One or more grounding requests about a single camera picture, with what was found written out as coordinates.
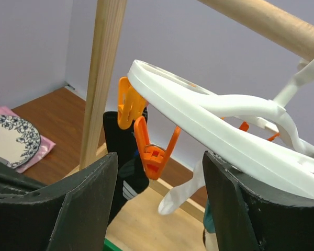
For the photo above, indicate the green plastic bin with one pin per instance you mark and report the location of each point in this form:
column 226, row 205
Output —
column 109, row 246

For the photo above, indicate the blue patterned plate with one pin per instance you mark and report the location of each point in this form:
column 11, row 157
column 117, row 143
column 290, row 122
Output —
column 19, row 141

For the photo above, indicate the white black banded sock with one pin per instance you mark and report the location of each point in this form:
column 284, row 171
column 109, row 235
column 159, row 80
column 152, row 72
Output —
column 179, row 194

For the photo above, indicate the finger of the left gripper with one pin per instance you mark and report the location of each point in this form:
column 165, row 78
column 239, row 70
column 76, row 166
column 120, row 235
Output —
column 12, row 182

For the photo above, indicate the black blue sports sock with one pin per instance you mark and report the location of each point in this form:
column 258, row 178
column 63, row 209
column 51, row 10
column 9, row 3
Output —
column 131, row 178

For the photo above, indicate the pink cloth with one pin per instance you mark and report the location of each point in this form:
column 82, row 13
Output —
column 46, row 145

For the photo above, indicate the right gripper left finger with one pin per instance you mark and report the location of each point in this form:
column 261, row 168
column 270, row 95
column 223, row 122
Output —
column 70, row 214

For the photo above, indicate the white round clip hanger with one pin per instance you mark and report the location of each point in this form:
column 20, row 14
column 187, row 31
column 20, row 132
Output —
column 255, row 135

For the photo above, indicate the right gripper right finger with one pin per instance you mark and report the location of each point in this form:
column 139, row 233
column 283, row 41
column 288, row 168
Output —
column 251, row 215

